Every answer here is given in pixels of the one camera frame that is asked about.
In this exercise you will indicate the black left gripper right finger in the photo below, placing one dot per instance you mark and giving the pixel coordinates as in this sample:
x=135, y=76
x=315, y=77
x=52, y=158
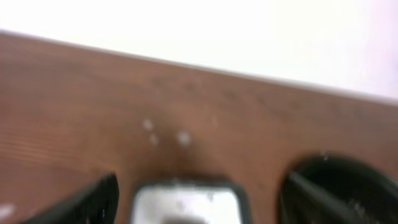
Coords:
x=309, y=203

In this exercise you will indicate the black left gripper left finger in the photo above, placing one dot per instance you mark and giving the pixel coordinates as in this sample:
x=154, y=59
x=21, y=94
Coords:
x=96, y=203

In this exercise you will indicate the round black tray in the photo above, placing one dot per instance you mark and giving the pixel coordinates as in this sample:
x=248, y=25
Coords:
x=356, y=183

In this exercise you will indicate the rectangular soapy water tray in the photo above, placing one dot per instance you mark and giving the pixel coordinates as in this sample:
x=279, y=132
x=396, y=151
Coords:
x=190, y=201

